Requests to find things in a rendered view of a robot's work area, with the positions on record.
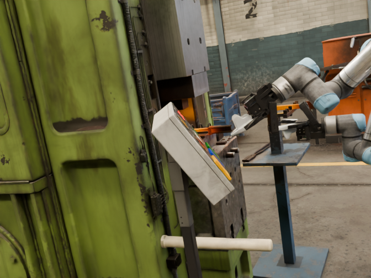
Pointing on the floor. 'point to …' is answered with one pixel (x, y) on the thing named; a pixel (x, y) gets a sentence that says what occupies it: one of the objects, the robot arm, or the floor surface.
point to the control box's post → (187, 230)
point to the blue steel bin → (225, 109)
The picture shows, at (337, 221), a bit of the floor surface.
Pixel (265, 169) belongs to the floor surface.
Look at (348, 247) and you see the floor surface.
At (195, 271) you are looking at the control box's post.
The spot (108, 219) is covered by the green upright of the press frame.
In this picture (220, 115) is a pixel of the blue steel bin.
